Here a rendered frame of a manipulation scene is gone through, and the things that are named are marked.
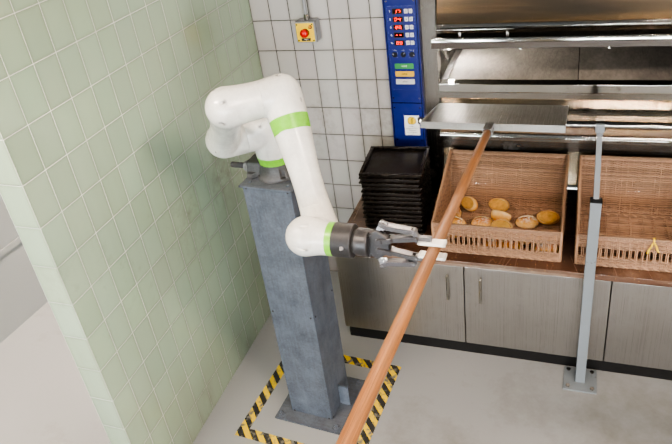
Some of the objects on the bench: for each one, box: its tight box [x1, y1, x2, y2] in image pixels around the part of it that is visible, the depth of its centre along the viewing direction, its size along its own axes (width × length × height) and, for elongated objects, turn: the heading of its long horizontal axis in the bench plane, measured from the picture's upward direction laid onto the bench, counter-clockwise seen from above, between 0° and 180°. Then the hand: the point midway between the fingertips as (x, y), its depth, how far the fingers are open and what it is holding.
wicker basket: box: [574, 155, 672, 273], centre depth 276 cm, size 49×56×28 cm
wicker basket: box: [431, 149, 570, 262], centre depth 296 cm, size 49×56×28 cm
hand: (432, 249), depth 165 cm, fingers closed on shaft, 3 cm apart
